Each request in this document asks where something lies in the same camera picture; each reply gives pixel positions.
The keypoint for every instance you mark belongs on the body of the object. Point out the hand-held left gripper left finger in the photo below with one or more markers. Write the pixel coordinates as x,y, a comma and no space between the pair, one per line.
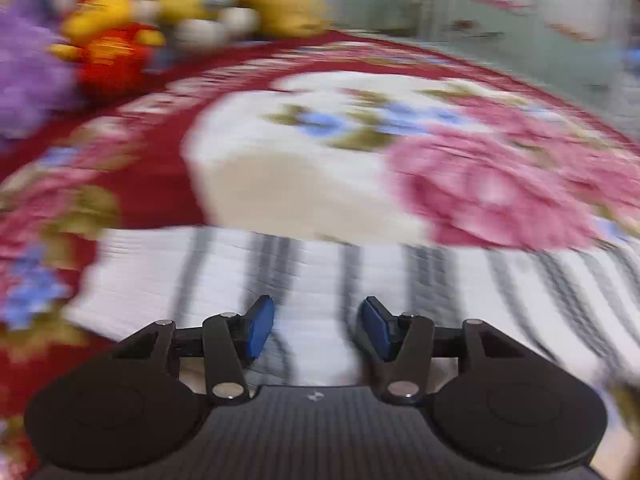
260,327

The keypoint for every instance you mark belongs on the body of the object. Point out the white cat plush toy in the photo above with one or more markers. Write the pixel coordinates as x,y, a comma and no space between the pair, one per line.
220,25

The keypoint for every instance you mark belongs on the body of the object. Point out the red floral blanket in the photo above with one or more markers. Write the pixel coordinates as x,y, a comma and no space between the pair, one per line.
250,170

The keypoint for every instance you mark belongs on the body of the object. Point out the doll in purple dress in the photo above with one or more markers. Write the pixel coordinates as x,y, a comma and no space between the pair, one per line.
30,75

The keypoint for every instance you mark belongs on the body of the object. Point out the pale green wardrobe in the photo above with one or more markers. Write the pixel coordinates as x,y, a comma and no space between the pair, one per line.
500,35

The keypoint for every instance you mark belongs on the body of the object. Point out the white black-striped sweater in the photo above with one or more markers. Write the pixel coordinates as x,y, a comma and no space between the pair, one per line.
320,270

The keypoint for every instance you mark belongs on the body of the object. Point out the red and yellow plush toy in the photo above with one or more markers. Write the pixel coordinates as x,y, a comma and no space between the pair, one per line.
107,55

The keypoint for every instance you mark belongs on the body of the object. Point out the small yellow plush toy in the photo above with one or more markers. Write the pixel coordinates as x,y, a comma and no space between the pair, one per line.
190,0

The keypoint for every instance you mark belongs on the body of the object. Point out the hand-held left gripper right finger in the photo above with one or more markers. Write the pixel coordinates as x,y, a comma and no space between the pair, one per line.
375,330

